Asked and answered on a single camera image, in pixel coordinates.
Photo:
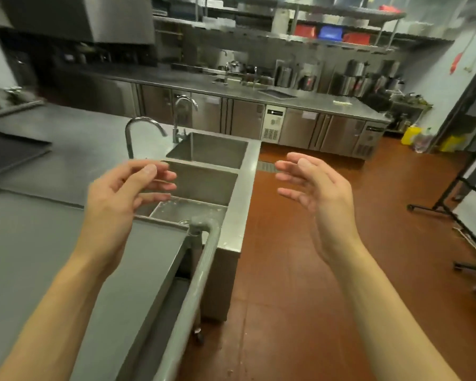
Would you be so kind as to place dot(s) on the person's right middle finger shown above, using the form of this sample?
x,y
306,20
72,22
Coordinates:
x,y
289,180

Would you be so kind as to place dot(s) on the black flat tray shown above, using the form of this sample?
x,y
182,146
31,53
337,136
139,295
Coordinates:
x,y
8,152

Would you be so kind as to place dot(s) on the red plastic container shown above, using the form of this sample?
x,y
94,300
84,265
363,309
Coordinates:
x,y
304,30
357,38

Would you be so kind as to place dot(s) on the steel pot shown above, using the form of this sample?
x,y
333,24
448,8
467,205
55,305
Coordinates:
x,y
309,83
357,68
346,85
364,87
284,77

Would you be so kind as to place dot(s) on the clear plastic bag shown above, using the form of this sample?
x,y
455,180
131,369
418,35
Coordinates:
x,y
423,142

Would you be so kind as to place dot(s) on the steel tray with utensils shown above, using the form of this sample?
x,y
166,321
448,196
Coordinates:
x,y
8,101

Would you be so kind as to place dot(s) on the steel triple sink unit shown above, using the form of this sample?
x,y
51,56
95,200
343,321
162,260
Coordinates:
x,y
246,194

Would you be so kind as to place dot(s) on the steel wall shelf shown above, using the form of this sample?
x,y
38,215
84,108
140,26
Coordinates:
x,y
261,35

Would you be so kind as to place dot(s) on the person's right little finger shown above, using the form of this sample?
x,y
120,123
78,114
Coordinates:
x,y
306,206

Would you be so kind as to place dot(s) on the black metal rack cart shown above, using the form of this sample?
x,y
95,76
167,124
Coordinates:
x,y
446,198

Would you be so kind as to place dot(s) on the person's left hand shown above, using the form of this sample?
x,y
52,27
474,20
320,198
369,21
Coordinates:
x,y
107,218

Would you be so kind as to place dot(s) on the person's left middle finger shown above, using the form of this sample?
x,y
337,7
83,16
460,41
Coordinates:
x,y
166,177

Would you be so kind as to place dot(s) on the red hanging tool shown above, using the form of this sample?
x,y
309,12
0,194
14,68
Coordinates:
x,y
456,63

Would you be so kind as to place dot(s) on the person's left thumb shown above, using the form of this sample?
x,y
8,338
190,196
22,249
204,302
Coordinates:
x,y
139,176

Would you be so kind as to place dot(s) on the blue plastic container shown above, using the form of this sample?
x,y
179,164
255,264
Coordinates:
x,y
330,33

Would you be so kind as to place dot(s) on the person's right hand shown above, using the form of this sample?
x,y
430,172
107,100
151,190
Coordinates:
x,y
329,210

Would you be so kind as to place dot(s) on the steel range hood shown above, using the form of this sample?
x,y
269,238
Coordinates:
x,y
103,19

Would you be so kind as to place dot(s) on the low steel side table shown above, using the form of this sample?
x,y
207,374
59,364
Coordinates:
x,y
408,109

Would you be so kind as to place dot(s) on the dark inset counter tray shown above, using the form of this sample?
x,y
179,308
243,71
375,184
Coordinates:
x,y
277,93

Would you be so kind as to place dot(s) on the person's right thumb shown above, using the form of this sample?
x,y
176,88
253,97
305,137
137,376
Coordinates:
x,y
307,162

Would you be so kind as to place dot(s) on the yellow bin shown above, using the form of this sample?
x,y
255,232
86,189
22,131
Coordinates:
x,y
451,144
410,136

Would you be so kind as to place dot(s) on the chrome gooseneck faucet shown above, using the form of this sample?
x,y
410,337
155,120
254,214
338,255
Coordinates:
x,y
142,119
175,115

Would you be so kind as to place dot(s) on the long steel counter with cabinets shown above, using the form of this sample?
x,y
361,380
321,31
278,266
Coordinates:
x,y
297,128

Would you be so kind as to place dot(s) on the steel floor drain grate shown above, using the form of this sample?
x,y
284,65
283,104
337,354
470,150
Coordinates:
x,y
267,167

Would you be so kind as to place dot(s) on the white flat packet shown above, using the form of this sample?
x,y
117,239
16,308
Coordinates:
x,y
342,102

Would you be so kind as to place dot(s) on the red flat lid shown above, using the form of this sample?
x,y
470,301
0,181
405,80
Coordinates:
x,y
390,9

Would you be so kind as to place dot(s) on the person's left little finger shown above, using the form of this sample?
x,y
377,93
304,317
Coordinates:
x,y
158,199

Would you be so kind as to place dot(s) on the person's left forearm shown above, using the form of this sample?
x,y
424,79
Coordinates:
x,y
51,325

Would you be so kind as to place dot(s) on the person's right forearm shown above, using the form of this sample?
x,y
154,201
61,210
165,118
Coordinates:
x,y
384,321

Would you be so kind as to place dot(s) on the grey drain pipe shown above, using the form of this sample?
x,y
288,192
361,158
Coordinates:
x,y
198,281

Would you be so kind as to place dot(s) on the steel kettle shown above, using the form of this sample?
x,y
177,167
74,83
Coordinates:
x,y
234,67

